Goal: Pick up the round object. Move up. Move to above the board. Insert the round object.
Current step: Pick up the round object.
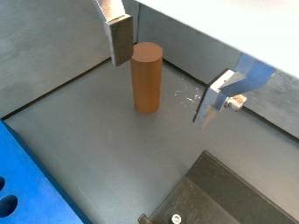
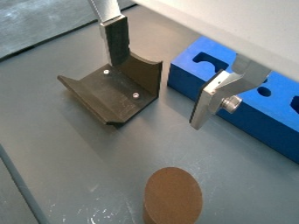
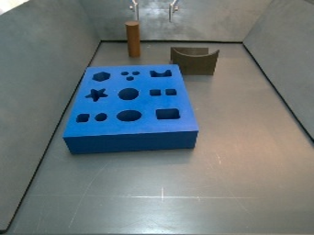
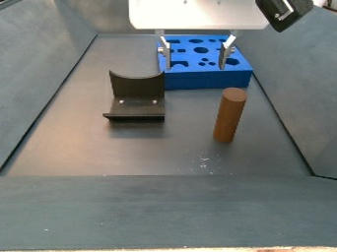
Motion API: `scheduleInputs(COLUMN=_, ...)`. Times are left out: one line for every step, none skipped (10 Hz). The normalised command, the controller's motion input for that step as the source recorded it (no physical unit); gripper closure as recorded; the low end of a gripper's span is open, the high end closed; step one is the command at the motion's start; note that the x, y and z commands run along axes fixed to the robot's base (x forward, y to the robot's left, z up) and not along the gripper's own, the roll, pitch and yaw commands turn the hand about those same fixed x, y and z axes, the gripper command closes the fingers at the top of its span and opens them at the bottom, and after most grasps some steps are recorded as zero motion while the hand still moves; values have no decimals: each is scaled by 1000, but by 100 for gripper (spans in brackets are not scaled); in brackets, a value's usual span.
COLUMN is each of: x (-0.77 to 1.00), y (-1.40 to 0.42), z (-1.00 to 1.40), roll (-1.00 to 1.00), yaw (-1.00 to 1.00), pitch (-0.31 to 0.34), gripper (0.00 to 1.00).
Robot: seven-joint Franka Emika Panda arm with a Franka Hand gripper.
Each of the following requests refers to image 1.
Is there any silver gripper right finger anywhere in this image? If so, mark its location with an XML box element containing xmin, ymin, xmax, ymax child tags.
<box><xmin>192</xmin><ymin>54</ymin><xmax>276</xmax><ymax>128</ymax></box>

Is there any brown wooden cylinder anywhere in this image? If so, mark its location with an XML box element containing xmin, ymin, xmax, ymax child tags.
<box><xmin>131</xmin><ymin>42</ymin><xmax>164</xmax><ymax>115</ymax></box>

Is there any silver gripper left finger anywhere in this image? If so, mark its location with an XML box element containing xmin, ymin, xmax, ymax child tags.
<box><xmin>92</xmin><ymin>0</ymin><xmax>134</xmax><ymax>67</ymax></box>

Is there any blue foam shape board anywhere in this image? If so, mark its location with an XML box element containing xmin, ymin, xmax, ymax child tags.
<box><xmin>0</xmin><ymin>120</ymin><xmax>92</xmax><ymax>224</ymax></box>

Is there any black curved bracket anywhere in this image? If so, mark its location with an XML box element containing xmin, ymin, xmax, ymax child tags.
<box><xmin>138</xmin><ymin>151</ymin><xmax>299</xmax><ymax>224</ymax></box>

